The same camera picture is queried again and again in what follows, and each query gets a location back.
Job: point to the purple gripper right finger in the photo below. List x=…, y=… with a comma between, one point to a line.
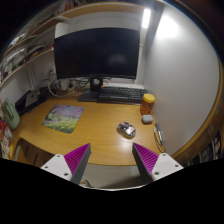
x=153, y=166

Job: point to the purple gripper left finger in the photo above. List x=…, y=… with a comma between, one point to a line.
x=71, y=166

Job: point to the grey computer mouse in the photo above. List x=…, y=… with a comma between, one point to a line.
x=126, y=130

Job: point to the landscape picture mouse pad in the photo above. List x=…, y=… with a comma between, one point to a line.
x=63, y=118

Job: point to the black computer monitor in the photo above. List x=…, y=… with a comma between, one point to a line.
x=97, y=53

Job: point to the small grey case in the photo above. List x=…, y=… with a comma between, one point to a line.
x=147, y=119

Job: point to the orange jar yellow lid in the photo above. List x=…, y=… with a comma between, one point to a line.
x=147, y=103

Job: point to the pale green device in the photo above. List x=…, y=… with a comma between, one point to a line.
x=11, y=115

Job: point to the silver mac mini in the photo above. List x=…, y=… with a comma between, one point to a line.
x=32, y=97

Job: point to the dark mechanical keyboard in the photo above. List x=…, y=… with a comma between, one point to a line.
x=111, y=94

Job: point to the white light strip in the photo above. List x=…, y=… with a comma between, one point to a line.
x=146, y=18

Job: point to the wooden wall shelf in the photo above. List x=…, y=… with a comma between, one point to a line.
x=37, y=39

